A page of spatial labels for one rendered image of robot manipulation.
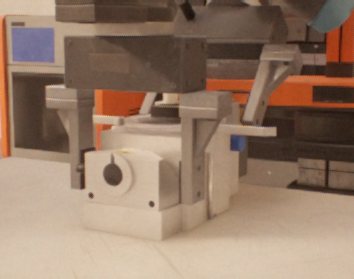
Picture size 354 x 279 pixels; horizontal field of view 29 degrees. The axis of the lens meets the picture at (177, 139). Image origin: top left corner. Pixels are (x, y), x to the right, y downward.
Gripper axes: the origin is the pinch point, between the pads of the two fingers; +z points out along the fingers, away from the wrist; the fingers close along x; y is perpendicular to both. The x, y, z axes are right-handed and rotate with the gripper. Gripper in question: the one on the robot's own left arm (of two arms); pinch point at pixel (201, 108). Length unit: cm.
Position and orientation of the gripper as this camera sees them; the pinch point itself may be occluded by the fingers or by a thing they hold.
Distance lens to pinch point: 77.0
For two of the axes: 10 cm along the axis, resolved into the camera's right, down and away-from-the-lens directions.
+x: 8.8, 0.8, -4.7
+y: -3.7, -5.3, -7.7
